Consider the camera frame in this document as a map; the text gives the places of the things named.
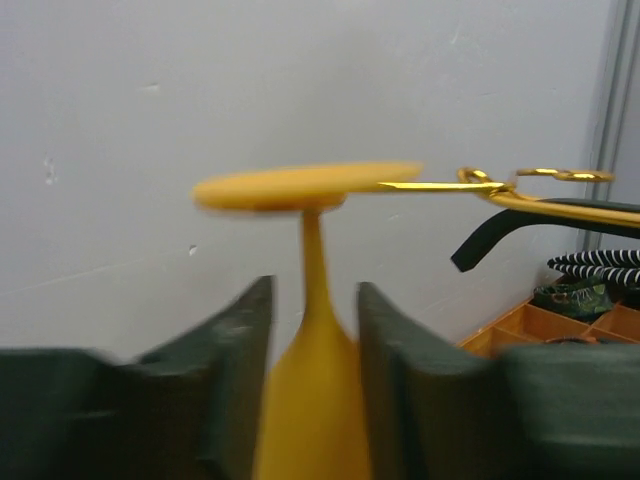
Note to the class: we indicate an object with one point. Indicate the black white striped cloth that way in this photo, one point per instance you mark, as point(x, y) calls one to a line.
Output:
point(614, 266)

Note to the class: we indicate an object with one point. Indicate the dark green floral tie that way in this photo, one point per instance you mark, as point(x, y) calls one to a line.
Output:
point(584, 302)

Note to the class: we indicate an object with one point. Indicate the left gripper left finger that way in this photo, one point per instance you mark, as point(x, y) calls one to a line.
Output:
point(187, 409)

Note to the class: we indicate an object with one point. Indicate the wooden compartment tray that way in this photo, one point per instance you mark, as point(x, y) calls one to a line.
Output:
point(529, 324)

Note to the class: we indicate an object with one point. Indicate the gold wire wine glass rack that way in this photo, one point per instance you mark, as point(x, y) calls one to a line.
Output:
point(519, 211)

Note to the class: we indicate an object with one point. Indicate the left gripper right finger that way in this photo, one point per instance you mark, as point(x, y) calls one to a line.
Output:
point(435, 411)

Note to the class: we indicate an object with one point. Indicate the orange goblet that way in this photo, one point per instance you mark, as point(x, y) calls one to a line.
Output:
point(313, 423)

